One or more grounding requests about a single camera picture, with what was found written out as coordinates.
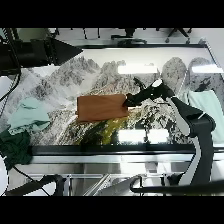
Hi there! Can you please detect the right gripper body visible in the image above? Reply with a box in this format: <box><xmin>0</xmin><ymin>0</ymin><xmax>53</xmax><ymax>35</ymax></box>
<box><xmin>122</xmin><ymin>89</ymin><xmax>150</xmax><ymax>108</ymax></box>

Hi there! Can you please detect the brown garment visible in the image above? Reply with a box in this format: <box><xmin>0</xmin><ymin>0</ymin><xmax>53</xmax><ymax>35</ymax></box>
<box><xmin>75</xmin><ymin>93</ymin><xmax>131</xmax><ymax>123</ymax></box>

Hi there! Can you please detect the light green garment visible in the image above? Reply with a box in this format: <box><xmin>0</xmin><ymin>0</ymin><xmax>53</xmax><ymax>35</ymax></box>
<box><xmin>6</xmin><ymin>96</ymin><xmax>52</xmax><ymax>135</ymax></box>
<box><xmin>181</xmin><ymin>89</ymin><xmax>224</xmax><ymax>145</ymax></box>

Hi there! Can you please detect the dark green garment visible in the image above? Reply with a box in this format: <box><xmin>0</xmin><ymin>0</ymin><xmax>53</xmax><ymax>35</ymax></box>
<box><xmin>0</xmin><ymin>127</ymin><xmax>34</xmax><ymax>172</ymax></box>

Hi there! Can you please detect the silver frame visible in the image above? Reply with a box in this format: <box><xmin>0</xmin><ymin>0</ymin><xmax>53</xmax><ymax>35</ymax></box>
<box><xmin>6</xmin><ymin>152</ymin><xmax>224</xmax><ymax>197</ymax></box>

